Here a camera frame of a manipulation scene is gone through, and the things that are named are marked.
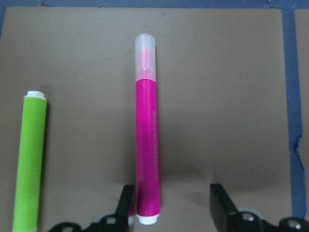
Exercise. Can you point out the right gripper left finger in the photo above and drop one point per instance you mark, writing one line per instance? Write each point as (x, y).
(121, 220)

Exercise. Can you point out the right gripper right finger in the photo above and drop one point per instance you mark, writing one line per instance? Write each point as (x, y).
(228, 218)

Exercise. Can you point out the pink highlighter pen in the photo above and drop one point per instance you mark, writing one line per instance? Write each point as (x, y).
(147, 152)

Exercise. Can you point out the green highlighter pen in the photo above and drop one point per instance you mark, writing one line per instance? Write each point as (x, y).
(28, 181)

